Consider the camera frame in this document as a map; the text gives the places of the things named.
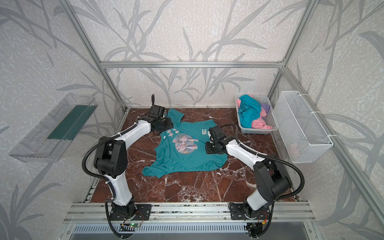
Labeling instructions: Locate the slotted white cable duct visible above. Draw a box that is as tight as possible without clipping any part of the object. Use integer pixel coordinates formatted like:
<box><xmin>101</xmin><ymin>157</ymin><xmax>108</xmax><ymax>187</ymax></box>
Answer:
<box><xmin>73</xmin><ymin>223</ymin><xmax>246</xmax><ymax>234</ymax></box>

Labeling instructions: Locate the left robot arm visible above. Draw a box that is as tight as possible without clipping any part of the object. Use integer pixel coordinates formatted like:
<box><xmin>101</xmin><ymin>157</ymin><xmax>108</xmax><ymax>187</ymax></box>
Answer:
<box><xmin>94</xmin><ymin>105</ymin><xmax>173</xmax><ymax>215</ymax></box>

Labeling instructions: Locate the aluminium frame crossbar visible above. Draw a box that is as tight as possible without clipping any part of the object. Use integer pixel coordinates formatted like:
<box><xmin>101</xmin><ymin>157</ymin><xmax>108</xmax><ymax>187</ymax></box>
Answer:
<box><xmin>100</xmin><ymin>61</ymin><xmax>283</xmax><ymax>69</ymax></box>

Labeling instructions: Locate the pink item in wire basket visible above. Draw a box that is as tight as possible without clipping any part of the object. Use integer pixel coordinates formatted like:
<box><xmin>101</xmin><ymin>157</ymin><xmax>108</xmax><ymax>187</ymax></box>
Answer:
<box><xmin>288</xmin><ymin>143</ymin><xmax>300</xmax><ymax>159</ymax></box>

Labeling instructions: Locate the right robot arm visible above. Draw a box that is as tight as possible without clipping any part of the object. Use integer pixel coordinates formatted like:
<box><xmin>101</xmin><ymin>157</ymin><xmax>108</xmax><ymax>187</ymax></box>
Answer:
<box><xmin>206</xmin><ymin>126</ymin><xmax>292</xmax><ymax>218</ymax></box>

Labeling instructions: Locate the clear plastic wall tray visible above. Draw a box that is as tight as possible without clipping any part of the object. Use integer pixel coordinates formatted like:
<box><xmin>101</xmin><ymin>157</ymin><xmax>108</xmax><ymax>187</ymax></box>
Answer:
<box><xmin>9</xmin><ymin>94</ymin><xmax>98</xmax><ymax>163</ymax></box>

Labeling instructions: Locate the white wire mesh basket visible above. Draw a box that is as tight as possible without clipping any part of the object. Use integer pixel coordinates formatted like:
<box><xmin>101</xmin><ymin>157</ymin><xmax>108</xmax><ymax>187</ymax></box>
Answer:
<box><xmin>272</xmin><ymin>91</ymin><xmax>334</xmax><ymax>164</ymax></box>

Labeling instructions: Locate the white plastic laundry basket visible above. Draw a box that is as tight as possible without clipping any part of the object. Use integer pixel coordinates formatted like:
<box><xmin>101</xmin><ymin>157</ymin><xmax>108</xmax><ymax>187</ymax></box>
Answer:
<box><xmin>235</xmin><ymin>94</ymin><xmax>278</xmax><ymax>135</ymax></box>

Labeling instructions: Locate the pink t-shirt in basket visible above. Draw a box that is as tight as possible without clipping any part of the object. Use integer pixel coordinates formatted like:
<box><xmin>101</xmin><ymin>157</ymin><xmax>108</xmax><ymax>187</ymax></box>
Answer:
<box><xmin>236</xmin><ymin>98</ymin><xmax>272</xmax><ymax>130</ymax></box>

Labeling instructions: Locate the teal t-shirt in basket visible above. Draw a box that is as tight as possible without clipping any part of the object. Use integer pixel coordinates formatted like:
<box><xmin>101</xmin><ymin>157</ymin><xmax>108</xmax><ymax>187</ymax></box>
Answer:
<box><xmin>238</xmin><ymin>95</ymin><xmax>262</xmax><ymax>128</ymax></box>

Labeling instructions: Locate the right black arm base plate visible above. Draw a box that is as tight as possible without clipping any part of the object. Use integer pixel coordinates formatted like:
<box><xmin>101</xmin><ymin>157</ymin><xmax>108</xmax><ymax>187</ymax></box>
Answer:
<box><xmin>228</xmin><ymin>202</ymin><xmax>270</xmax><ymax>222</ymax></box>

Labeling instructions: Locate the black corrugated cable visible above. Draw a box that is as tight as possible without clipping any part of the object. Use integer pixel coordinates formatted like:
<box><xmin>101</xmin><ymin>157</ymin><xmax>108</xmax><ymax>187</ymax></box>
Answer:
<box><xmin>218</xmin><ymin>123</ymin><xmax>306</xmax><ymax>201</ymax></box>
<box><xmin>81</xmin><ymin>93</ymin><xmax>157</xmax><ymax>199</ymax></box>

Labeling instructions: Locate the left black corrugated cable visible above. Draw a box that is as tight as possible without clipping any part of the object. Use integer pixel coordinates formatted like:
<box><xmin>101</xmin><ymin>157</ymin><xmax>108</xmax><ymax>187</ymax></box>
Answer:
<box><xmin>81</xmin><ymin>93</ymin><xmax>157</xmax><ymax>199</ymax></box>

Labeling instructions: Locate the aluminium front rail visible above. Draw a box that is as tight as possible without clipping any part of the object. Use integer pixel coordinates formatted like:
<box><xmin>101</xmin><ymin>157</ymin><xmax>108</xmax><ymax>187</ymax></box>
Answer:
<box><xmin>63</xmin><ymin>202</ymin><xmax>316</xmax><ymax>224</ymax></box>

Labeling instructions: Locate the right black corrugated cable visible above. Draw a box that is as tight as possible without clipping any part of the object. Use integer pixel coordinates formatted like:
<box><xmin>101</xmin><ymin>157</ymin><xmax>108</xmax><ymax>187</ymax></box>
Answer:
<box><xmin>218</xmin><ymin>123</ymin><xmax>306</xmax><ymax>201</ymax></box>

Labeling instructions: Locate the purple t-shirt in basket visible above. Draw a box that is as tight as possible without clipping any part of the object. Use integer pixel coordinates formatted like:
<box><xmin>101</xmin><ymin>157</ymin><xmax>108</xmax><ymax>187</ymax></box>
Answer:
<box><xmin>261</xmin><ymin>103</ymin><xmax>271</xmax><ymax>114</ymax></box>

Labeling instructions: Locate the green circuit board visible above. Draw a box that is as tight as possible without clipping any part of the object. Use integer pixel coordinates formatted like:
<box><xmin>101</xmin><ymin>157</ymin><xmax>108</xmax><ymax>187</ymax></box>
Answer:
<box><xmin>121</xmin><ymin>223</ymin><xmax>142</xmax><ymax>231</ymax></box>

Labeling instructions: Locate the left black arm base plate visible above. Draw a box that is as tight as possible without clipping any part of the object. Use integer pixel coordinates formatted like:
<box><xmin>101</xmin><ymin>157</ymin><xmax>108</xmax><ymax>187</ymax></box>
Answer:
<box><xmin>110</xmin><ymin>204</ymin><xmax>152</xmax><ymax>221</ymax></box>

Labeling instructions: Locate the teal printed t-shirt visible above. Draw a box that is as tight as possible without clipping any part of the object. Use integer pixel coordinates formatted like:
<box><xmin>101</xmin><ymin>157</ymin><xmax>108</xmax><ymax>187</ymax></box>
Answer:
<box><xmin>142</xmin><ymin>109</ymin><xmax>228</xmax><ymax>178</ymax></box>

